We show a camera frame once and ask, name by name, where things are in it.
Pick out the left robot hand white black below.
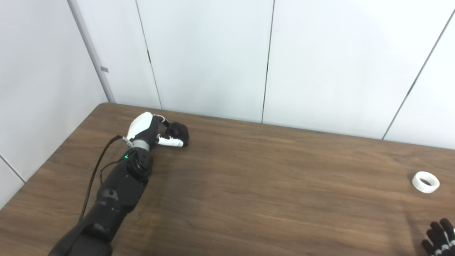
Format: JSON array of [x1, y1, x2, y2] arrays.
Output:
[[126, 112, 185, 148]]

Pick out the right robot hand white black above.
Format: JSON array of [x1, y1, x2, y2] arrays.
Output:
[[422, 218, 455, 256]]

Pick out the round black plastic part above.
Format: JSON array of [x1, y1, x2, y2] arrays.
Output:
[[165, 122, 189, 146]]

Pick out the white plastic ring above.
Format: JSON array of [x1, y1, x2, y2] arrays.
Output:
[[412, 171, 440, 194]]

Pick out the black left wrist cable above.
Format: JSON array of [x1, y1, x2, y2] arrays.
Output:
[[77, 135, 125, 224]]

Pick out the gray wall corner trim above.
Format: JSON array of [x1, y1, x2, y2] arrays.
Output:
[[67, 0, 116, 104]]

